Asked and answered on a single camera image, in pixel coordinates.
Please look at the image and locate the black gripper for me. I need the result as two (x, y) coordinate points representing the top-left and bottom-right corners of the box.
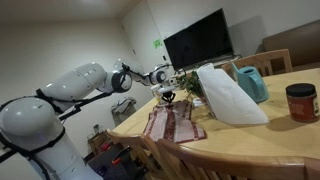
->
(161, 90), (177, 104)

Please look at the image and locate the red patterned cloth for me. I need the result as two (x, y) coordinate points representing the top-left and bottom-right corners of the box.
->
(143, 99), (207, 144)

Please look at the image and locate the green potted plant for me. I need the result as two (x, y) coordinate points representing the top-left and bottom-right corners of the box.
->
(175, 70), (209, 108)

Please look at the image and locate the grey fabric bundle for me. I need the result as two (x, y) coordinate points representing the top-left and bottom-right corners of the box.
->
(110, 96), (138, 118)

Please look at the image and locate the wooden dining chair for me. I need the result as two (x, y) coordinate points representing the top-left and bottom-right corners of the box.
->
(105, 128), (161, 180)
(156, 138), (320, 180)
(220, 48), (294, 79)

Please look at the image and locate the green sticky note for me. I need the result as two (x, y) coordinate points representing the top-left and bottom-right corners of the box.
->
(152, 39), (164, 50)

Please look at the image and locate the light television stand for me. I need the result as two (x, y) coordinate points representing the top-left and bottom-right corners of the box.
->
(176, 54), (243, 75)

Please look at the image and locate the black flat television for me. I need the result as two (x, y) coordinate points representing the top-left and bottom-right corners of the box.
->
(163, 8), (235, 72)

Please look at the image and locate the brown cardboard box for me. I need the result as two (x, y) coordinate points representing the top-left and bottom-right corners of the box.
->
(87, 130), (114, 155)

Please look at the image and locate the teal watering can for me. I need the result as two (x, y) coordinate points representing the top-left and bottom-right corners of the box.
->
(230, 62), (270, 104)

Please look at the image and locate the brown armchair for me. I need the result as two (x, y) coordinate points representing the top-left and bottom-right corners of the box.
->
(261, 19), (320, 71)

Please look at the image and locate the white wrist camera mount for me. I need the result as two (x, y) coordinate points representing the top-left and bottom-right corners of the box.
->
(150, 83), (175, 95)

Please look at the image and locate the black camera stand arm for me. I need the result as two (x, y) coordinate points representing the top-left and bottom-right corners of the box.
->
(58, 91), (113, 122)

